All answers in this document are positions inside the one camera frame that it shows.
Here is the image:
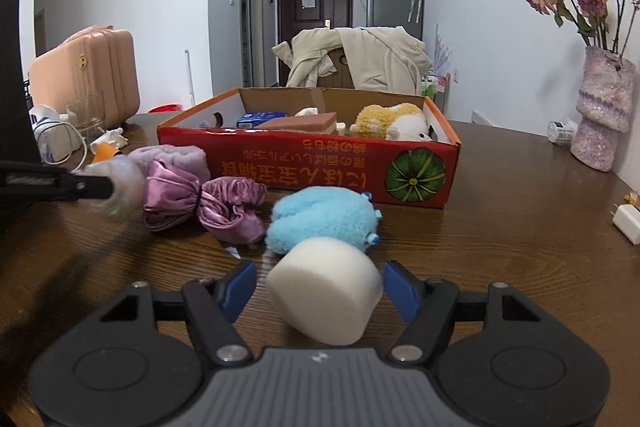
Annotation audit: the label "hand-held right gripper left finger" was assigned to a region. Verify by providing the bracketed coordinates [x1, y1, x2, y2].
[99, 259, 257, 366]

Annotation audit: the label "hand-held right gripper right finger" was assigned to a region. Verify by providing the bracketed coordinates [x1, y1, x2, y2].
[383, 259, 544, 366]

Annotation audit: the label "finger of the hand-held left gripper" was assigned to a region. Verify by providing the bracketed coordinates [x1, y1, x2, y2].
[0, 161, 114, 204]

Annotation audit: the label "iridescent mesh ball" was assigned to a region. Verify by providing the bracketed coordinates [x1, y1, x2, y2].
[80, 156, 147, 220]

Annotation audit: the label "white round sponge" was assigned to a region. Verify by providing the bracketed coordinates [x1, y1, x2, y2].
[265, 237, 385, 347]

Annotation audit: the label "purple fluffy towel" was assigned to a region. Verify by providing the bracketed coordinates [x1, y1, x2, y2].
[127, 145, 212, 188]

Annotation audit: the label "purple satin bonnet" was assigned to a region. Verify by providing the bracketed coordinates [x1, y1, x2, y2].
[142, 158, 268, 245]

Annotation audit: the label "red cardboard box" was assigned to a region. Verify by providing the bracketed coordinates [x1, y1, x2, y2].
[156, 87, 462, 210]

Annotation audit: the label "yellow white plush hamster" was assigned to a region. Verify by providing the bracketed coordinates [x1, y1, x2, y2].
[350, 103, 437, 142]

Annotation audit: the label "brown rectangular sponge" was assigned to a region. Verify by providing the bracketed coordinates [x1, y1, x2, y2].
[252, 112, 337, 132]

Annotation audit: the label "small white tubes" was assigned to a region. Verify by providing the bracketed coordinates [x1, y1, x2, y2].
[97, 128, 127, 148]

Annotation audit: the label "white plastic bag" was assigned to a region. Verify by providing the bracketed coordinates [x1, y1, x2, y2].
[29, 104, 88, 165]

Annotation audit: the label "clear glass jar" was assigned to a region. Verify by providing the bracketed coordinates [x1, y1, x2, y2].
[65, 93, 107, 142]

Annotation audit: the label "pink suitcase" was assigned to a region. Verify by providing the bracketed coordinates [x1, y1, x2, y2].
[27, 25, 141, 128]

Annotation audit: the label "white broom stick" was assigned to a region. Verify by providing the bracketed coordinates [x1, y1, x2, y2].
[184, 49, 196, 108]

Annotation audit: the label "blue packet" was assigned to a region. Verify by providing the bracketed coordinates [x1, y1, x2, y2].
[236, 110, 288, 128]

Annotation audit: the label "small white bottle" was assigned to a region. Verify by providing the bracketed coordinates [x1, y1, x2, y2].
[546, 119, 579, 146]

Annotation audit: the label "beige coat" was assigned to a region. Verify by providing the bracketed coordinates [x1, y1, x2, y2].
[271, 26, 433, 96]

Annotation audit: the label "white charger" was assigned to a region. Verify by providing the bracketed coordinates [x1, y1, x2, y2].
[612, 203, 640, 245]

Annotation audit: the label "purple decorative plant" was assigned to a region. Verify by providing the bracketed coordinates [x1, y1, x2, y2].
[431, 24, 453, 78]

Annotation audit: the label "pink textured vase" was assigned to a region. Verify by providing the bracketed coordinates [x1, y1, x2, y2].
[570, 45, 637, 172]

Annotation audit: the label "dark brown door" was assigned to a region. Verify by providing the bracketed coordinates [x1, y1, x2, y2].
[276, 0, 354, 88]

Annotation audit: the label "white cable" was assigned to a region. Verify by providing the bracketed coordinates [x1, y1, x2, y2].
[70, 122, 108, 172]

